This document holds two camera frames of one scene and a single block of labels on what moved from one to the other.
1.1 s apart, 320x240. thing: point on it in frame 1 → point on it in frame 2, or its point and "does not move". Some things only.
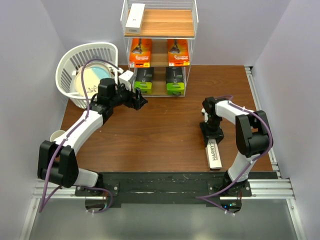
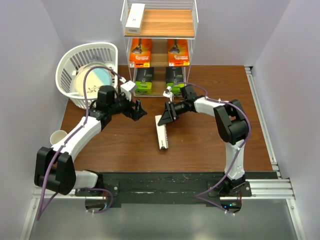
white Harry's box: (212, 137) → (162, 134)
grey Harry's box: (135, 19) does not move
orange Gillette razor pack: (140, 53) does not move
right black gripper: (218, 135) → (167, 117)
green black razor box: (144, 78) does not move
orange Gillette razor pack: (178, 53) does not move
